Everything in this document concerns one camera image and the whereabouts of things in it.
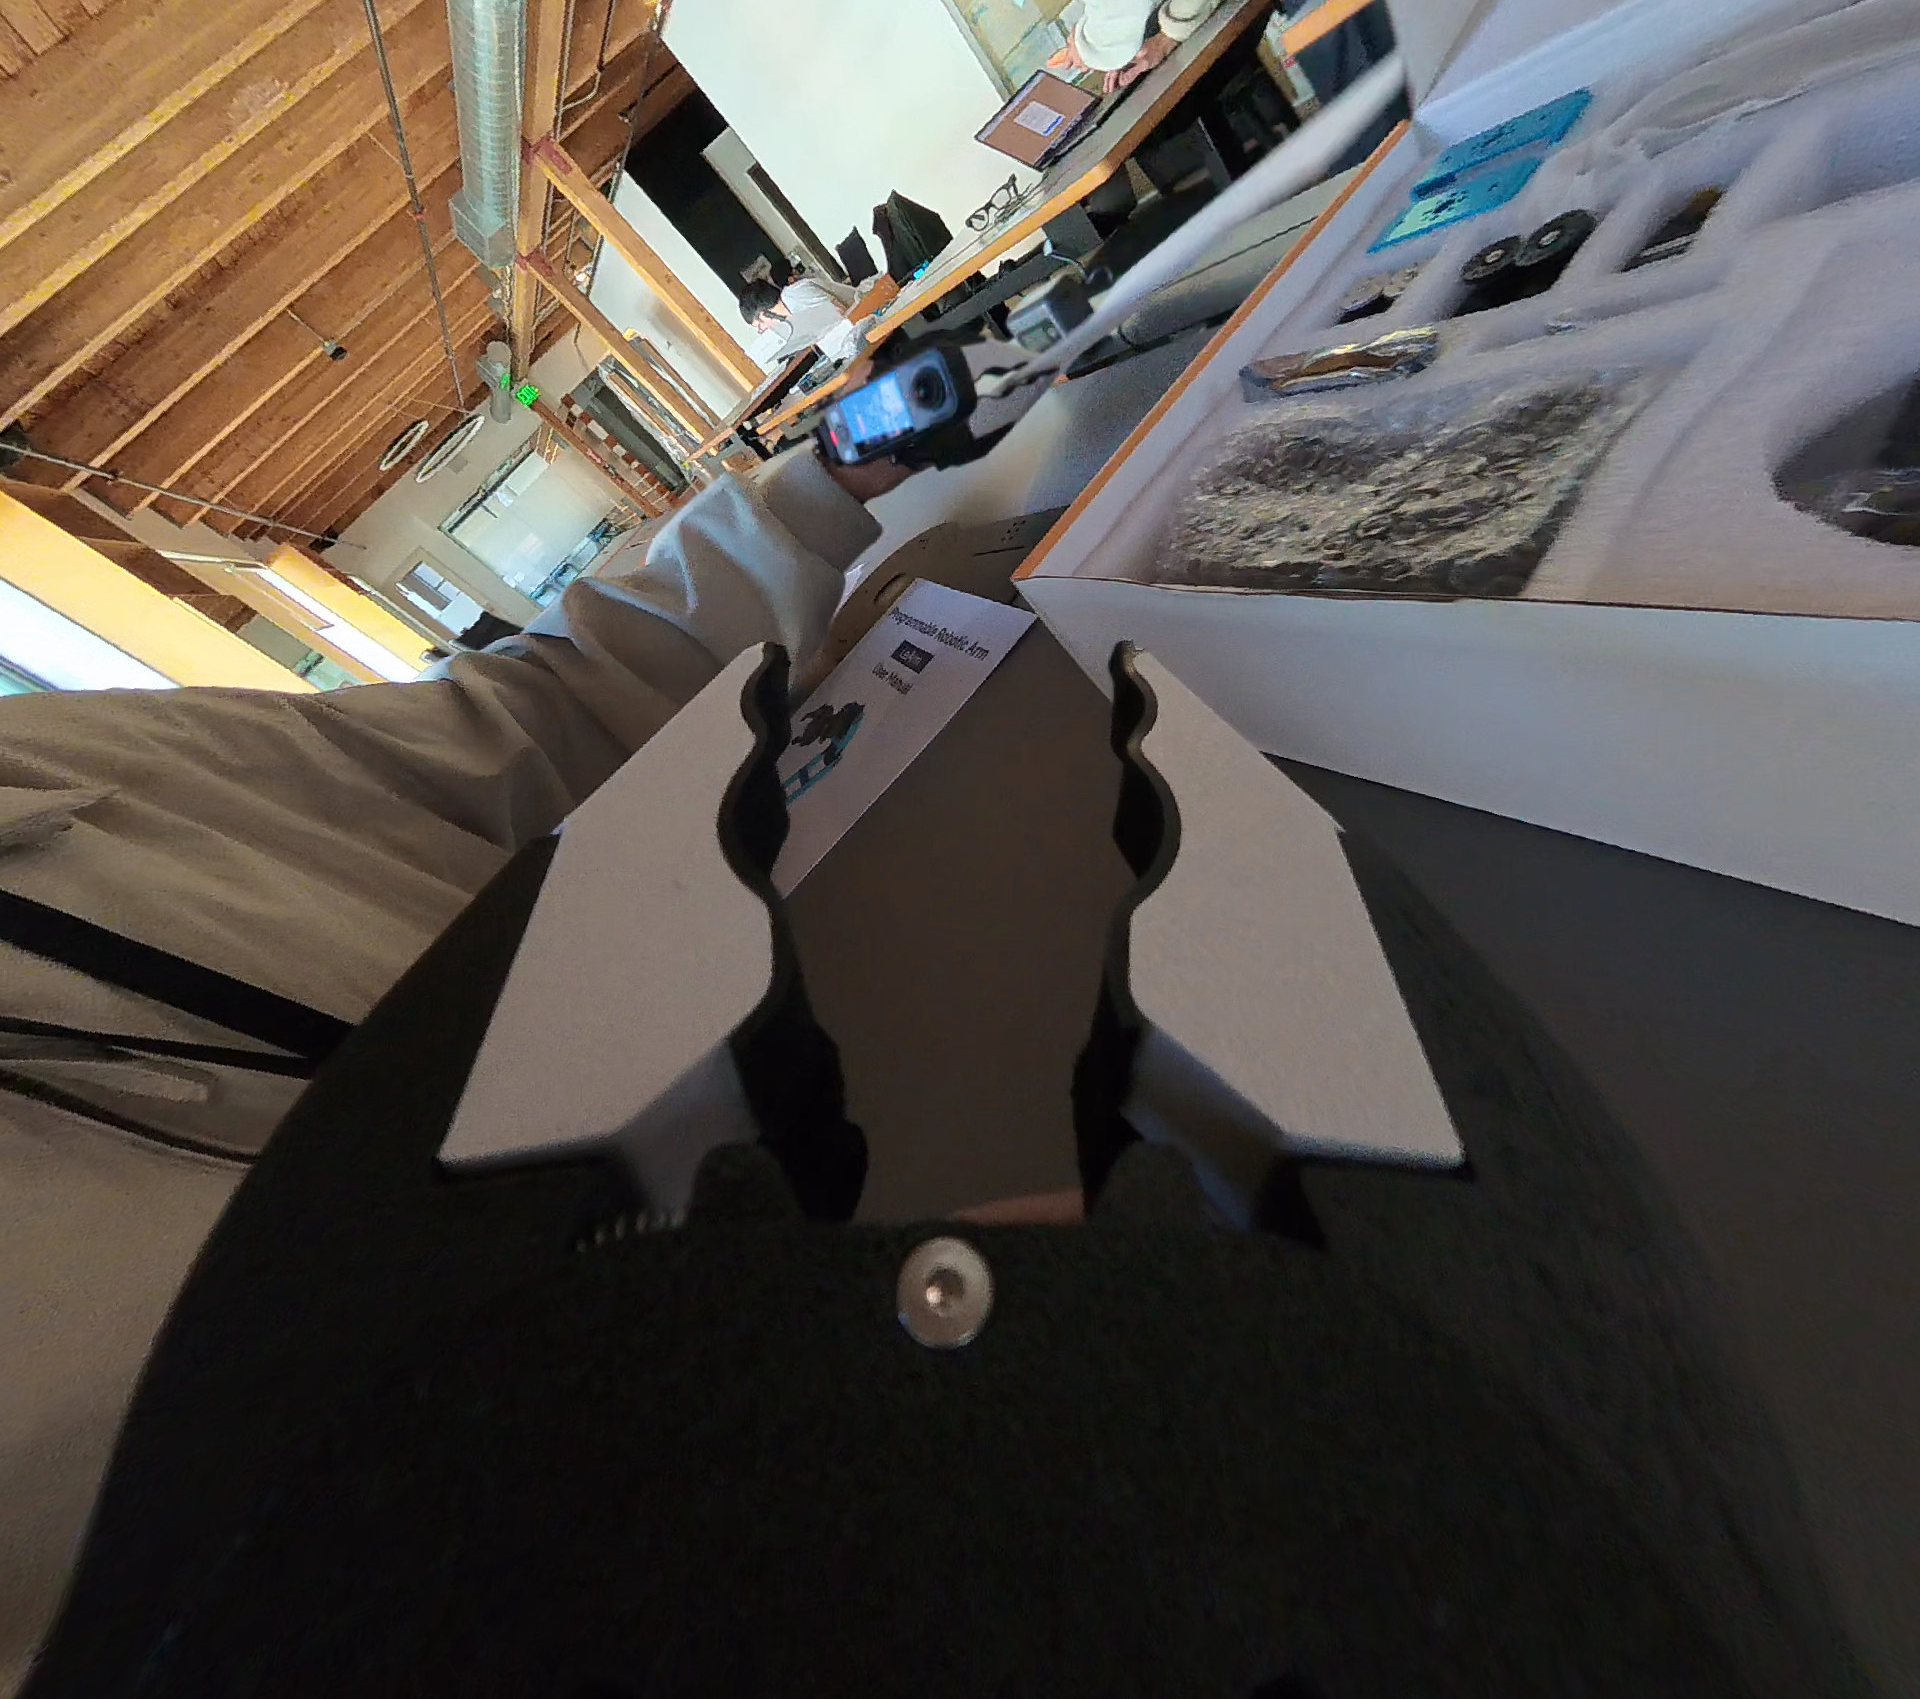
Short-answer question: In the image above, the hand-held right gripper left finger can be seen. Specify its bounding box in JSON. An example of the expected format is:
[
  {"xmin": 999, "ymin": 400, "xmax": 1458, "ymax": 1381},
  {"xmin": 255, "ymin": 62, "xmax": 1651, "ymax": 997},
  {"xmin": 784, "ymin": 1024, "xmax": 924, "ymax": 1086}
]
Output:
[{"xmin": 436, "ymin": 641, "xmax": 872, "ymax": 1233}]

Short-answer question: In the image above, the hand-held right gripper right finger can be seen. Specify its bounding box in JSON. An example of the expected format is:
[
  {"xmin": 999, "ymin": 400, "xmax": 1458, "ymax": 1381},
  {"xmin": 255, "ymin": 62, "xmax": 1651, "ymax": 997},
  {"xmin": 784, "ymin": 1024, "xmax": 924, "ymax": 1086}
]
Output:
[{"xmin": 1067, "ymin": 641, "xmax": 1470, "ymax": 1249}]

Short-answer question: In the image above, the white user manual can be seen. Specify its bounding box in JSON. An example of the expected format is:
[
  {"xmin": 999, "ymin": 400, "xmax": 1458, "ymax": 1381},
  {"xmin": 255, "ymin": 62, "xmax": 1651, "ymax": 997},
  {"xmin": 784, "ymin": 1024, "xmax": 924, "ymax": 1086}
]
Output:
[{"xmin": 777, "ymin": 596, "xmax": 1039, "ymax": 894}]

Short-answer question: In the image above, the white and orange cardboard box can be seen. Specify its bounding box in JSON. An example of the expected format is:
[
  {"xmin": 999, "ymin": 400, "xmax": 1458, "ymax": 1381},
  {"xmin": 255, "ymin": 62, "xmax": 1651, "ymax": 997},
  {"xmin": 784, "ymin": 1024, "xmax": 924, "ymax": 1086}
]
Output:
[{"xmin": 1013, "ymin": 0, "xmax": 1920, "ymax": 934}]

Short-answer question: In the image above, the silver foil bag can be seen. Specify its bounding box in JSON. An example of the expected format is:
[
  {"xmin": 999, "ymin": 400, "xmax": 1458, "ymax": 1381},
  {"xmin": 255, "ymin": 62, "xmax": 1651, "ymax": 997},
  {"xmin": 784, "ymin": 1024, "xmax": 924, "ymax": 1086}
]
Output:
[{"xmin": 1241, "ymin": 322, "xmax": 1447, "ymax": 400}]

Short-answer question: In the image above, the black bag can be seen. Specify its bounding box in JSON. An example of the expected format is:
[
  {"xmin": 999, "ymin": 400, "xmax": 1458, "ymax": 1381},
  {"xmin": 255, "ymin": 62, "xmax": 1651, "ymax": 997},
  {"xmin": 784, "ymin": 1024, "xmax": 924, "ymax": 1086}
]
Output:
[{"xmin": 871, "ymin": 186, "xmax": 949, "ymax": 283}]

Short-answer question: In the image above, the wooden table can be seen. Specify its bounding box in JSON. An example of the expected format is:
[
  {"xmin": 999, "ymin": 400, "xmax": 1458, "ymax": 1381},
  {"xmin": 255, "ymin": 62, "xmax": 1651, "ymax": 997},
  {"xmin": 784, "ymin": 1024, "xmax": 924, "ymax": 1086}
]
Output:
[{"xmin": 748, "ymin": 0, "xmax": 1283, "ymax": 442}]

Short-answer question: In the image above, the open laptop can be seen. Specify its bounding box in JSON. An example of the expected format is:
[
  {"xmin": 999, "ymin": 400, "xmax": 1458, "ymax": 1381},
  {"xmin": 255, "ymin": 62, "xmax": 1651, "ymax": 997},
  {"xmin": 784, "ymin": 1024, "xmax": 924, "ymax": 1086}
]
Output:
[{"xmin": 972, "ymin": 69, "xmax": 1109, "ymax": 173}]

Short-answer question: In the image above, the bubble wrap package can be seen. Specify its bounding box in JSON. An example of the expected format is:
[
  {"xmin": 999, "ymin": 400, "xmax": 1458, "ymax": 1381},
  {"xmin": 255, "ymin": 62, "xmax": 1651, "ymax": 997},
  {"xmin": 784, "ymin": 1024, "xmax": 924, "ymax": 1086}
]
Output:
[{"xmin": 1152, "ymin": 367, "xmax": 1660, "ymax": 604}]

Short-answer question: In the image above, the dark round metal part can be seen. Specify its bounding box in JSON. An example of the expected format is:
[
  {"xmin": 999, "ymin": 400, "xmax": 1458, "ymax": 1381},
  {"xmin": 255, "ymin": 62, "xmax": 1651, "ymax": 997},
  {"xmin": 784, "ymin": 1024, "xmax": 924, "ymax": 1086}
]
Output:
[{"xmin": 1776, "ymin": 377, "xmax": 1920, "ymax": 548}]

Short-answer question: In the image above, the black lanyard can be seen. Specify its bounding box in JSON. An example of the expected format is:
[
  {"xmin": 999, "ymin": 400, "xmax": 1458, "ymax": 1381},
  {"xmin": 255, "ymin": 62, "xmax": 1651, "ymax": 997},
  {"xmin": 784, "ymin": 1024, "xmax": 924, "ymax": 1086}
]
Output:
[{"xmin": 0, "ymin": 890, "xmax": 355, "ymax": 1162}]

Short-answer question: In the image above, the silver ventilation duct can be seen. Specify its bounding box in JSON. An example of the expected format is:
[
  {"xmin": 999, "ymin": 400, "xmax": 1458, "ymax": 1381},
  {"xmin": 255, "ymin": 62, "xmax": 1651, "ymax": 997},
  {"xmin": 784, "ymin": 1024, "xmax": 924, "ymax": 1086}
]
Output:
[{"xmin": 426, "ymin": 0, "xmax": 524, "ymax": 269}]

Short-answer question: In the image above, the blue metal bracket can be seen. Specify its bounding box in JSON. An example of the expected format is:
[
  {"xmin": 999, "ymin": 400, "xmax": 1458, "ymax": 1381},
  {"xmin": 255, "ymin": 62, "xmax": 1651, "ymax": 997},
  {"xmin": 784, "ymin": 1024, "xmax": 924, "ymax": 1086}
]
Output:
[
  {"xmin": 1366, "ymin": 150, "xmax": 1551, "ymax": 256},
  {"xmin": 1440, "ymin": 86, "xmax": 1596, "ymax": 158}
]

